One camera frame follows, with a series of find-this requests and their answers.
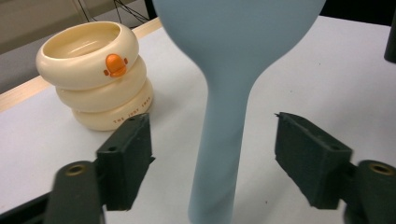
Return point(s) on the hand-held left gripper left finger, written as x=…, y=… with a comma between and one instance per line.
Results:
x=127, y=161

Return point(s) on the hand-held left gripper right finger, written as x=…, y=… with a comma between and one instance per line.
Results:
x=311, y=161

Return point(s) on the cream ringed cup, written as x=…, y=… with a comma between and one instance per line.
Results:
x=93, y=81

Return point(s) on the white board sheet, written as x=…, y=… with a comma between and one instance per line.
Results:
x=311, y=87

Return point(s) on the beige wooden desk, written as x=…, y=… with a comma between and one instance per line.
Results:
x=37, y=18

